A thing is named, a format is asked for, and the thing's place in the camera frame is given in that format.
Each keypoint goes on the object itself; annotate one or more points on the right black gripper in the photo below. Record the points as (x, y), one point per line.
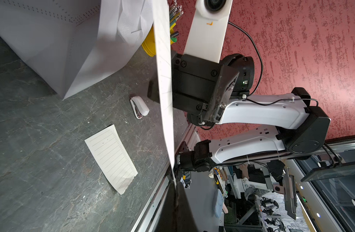
(201, 85)

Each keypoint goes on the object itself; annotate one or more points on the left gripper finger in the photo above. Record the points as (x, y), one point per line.
(176, 214)

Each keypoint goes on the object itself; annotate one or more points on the small white stapler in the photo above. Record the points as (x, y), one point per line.
(139, 107)

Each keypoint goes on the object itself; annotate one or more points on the paper receipt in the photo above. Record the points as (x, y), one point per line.
(166, 104)
(112, 158)

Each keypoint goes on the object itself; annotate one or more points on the white gift bag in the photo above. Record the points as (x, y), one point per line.
(73, 45)

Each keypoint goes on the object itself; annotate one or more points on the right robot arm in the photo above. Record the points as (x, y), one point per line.
(285, 123)

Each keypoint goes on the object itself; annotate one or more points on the yellow pencil bucket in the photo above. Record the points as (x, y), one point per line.
(162, 35)

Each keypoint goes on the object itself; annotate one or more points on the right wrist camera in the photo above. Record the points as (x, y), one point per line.
(208, 29)

